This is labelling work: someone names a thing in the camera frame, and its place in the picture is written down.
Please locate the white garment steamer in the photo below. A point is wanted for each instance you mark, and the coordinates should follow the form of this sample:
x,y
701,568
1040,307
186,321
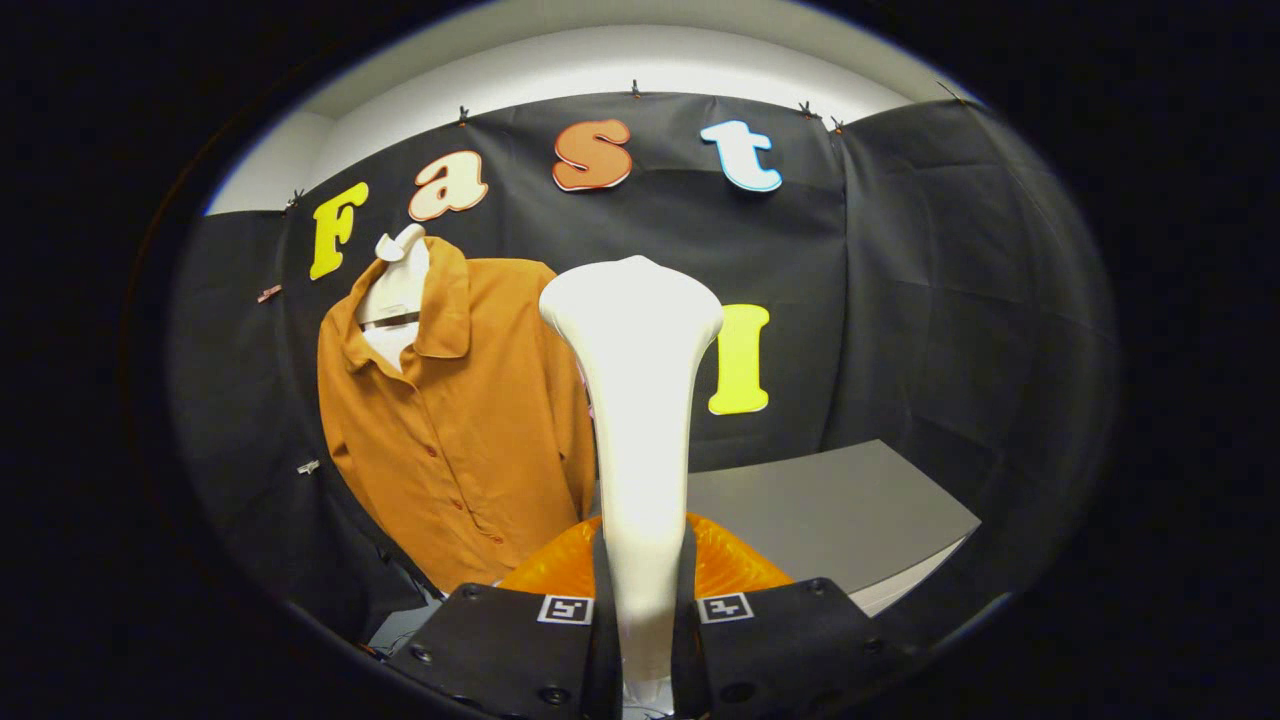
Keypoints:
x,y
640,400

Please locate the row of black backdrop clips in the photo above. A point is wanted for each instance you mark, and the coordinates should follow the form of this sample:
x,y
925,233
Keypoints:
x,y
462,116

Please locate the grey cabinet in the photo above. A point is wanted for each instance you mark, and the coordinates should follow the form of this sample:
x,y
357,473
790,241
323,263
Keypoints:
x,y
830,510

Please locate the white mannequin torso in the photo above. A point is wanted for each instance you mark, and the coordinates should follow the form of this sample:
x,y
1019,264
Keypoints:
x,y
400,280

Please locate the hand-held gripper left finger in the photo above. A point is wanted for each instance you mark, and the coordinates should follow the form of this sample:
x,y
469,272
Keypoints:
x,y
500,650

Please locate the small red clip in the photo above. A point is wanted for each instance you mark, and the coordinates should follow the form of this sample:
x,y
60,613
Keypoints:
x,y
268,293

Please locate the orange button-up shirt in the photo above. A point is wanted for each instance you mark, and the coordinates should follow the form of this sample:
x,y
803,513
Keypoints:
x,y
470,420

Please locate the black backdrop cloth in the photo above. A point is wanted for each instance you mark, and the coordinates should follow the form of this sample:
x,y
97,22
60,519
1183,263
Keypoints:
x,y
930,300

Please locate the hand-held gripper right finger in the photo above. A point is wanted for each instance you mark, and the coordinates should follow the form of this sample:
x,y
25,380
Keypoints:
x,y
790,650

